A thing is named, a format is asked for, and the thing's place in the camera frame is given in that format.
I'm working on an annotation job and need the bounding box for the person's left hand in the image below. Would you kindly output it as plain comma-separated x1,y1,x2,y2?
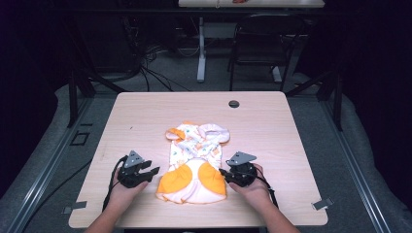
109,167,150,210

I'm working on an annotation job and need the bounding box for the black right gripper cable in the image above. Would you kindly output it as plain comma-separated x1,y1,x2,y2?
255,165,280,210

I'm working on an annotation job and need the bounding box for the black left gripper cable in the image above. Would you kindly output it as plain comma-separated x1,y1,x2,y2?
101,154,129,213

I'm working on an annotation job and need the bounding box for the thin black floor cable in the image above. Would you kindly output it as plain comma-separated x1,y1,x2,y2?
20,157,94,233

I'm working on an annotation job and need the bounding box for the black metal frame stand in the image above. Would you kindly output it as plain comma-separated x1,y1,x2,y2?
65,64,128,129
284,66,345,133

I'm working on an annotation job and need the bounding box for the white desk leg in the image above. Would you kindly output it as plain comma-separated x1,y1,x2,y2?
195,16,208,83

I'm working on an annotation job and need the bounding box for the grey tape strip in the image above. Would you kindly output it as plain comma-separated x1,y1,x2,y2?
311,197,335,212
61,200,88,216

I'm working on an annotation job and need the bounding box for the person's right hand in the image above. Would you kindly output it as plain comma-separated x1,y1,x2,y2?
227,162,274,210

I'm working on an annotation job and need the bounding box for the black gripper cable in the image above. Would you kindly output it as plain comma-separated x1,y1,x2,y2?
101,154,129,213
255,165,280,210

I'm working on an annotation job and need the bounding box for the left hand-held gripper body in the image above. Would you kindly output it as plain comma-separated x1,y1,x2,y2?
117,150,154,189

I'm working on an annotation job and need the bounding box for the white and orange baby garment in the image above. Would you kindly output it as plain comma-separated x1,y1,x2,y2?
155,120,231,205

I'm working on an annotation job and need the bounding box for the black floor cable bundle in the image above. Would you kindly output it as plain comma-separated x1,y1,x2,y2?
129,18,192,93

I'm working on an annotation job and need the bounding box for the black folding chair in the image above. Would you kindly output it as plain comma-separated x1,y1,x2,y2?
226,13,307,92

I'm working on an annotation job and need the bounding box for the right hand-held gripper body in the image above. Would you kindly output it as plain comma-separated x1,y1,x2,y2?
225,150,258,188

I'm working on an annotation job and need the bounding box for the aluminium floor rail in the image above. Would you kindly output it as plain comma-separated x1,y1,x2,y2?
319,98,393,233
5,96,95,233

